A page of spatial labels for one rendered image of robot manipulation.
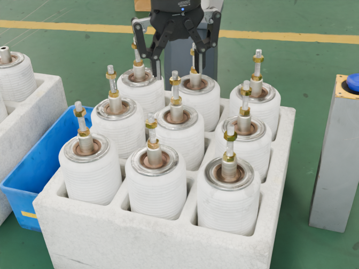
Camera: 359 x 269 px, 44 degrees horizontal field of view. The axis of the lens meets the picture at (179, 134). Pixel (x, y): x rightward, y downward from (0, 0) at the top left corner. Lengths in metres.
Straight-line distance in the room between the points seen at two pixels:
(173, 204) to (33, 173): 0.40
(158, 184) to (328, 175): 0.34
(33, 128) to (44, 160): 0.08
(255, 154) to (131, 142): 0.23
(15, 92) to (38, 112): 0.07
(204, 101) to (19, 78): 0.42
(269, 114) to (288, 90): 0.53
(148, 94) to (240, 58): 0.69
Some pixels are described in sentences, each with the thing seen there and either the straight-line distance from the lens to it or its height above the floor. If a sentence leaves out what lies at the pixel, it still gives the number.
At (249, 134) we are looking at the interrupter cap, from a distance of 0.75.
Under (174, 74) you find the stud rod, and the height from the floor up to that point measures 0.34.
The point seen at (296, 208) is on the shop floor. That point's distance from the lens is 0.99.
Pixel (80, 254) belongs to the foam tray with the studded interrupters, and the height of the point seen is 0.07.
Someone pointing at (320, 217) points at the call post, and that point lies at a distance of 0.94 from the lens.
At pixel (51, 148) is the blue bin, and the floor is 0.08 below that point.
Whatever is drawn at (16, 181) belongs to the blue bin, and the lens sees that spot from 0.97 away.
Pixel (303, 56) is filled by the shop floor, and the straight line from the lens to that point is 1.56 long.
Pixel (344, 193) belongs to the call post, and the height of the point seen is 0.11.
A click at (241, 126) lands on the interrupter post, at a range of 0.75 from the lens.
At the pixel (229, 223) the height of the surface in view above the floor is 0.19.
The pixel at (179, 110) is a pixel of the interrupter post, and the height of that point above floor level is 0.27.
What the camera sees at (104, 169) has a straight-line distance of 0.72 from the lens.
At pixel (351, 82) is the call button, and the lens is 0.77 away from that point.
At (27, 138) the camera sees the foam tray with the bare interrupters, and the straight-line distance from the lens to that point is 1.03.
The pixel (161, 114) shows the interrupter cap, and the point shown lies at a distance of 0.80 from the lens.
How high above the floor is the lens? 0.70
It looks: 37 degrees down
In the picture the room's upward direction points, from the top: 3 degrees counter-clockwise
